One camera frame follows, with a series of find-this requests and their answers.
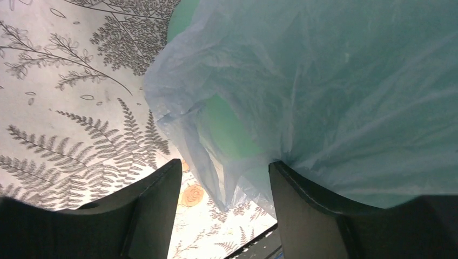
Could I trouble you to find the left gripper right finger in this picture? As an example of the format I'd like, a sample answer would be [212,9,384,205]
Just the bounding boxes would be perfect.
[268,162,457,258]

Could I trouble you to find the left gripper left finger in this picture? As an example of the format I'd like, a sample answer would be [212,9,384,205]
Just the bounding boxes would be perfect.
[1,159,182,258]

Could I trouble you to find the green plastic trash bin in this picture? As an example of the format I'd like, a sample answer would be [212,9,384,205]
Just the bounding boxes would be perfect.
[167,1,263,159]

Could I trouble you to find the light blue plastic trash bag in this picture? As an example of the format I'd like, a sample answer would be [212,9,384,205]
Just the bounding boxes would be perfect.
[144,1,457,214]

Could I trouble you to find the floral patterned table mat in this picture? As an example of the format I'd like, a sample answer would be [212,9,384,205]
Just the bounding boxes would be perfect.
[1,1,276,258]

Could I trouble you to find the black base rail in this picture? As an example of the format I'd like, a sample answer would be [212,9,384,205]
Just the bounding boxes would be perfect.
[225,223,284,259]

